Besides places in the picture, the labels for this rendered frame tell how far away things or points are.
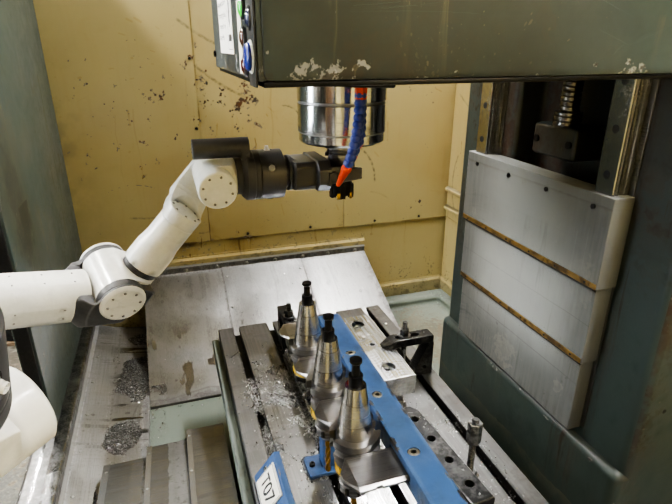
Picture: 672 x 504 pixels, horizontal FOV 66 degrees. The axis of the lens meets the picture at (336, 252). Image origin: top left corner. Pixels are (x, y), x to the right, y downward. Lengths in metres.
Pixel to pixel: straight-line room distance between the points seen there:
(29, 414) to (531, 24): 0.66
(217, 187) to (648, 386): 0.85
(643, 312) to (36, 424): 0.95
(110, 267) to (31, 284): 0.12
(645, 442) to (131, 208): 1.67
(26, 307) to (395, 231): 1.62
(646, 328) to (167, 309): 1.49
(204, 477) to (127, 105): 1.21
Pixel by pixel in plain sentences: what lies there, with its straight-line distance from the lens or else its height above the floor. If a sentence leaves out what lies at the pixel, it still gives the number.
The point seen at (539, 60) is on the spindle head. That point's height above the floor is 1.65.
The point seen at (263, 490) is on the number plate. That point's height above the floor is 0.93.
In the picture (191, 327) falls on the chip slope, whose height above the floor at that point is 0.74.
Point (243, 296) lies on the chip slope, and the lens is 1.98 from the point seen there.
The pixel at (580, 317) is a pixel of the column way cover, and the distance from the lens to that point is 1.14.
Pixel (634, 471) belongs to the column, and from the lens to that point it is 1.26.
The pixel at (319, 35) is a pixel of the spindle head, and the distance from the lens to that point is 0.61.
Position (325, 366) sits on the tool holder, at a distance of 0.72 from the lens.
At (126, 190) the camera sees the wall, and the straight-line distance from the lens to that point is 1.98.
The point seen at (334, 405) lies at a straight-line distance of 0.72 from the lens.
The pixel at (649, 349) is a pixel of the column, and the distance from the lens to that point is 1.10.
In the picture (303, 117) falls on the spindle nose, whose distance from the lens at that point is 0.93.
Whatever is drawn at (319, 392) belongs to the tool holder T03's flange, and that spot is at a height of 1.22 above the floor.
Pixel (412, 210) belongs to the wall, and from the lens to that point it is 2.25.
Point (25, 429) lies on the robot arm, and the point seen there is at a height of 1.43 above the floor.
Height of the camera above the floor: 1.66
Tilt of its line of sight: 22 degrees down
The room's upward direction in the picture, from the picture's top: straight up
